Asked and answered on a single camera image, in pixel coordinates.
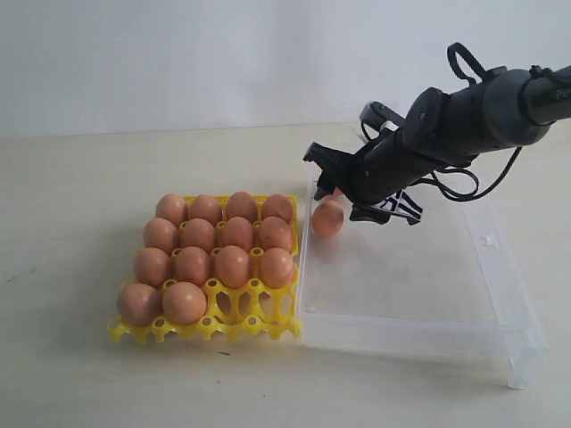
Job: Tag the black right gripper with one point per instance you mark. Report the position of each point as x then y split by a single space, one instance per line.
384 169

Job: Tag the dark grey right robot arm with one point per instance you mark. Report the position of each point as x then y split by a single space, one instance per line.
508 109

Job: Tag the clear plastic container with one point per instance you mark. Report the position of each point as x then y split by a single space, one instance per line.
445 289

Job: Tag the yellow plastic egg tray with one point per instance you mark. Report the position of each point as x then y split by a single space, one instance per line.
254 308

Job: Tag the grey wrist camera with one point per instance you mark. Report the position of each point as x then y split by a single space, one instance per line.
375 115

